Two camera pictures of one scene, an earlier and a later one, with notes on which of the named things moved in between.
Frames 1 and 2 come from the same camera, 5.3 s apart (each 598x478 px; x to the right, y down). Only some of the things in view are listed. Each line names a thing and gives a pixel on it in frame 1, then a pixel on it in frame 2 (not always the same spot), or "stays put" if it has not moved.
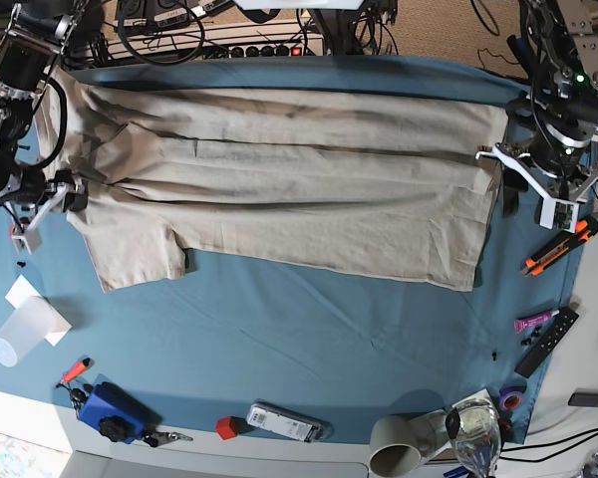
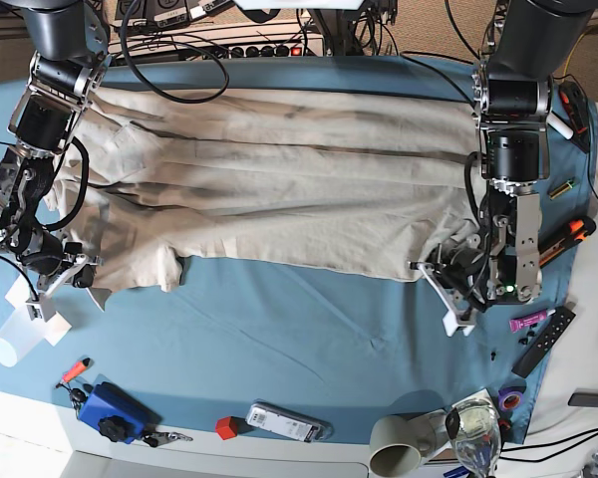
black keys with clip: x=160 y=438 stays put
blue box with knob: x=117 y=414 stays put
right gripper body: x=573 y=170 to x=457 y=277
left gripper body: x=29 y=195 to x=59 y=267
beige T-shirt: x=392 y=189 stays put
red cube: x=225 y=428 stays put
